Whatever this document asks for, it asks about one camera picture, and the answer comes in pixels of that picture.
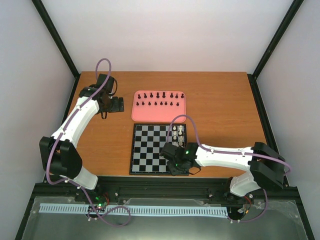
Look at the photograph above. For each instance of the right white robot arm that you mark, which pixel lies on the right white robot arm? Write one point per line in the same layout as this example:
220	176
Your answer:
263	167

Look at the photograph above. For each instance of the black aluminium frame rail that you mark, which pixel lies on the black aluminium frame rail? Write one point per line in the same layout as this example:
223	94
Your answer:
209	190

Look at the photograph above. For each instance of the pink plastic tray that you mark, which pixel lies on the pink plastic tray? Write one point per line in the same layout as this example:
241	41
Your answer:
158	114

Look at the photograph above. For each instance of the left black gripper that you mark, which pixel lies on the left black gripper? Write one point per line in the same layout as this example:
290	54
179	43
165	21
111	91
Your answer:
118	107

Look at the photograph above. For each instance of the light blue slotted cable duct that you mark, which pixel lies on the light blue slotted cable duct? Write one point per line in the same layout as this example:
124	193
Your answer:
135	210

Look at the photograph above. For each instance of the black white chessboard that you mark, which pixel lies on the black white chessboard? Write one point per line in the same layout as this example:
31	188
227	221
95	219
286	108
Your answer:
147	142

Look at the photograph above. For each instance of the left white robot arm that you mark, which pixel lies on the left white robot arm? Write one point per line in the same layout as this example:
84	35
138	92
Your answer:
59	153

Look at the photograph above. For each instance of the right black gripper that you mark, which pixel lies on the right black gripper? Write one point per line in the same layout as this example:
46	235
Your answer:
174	171

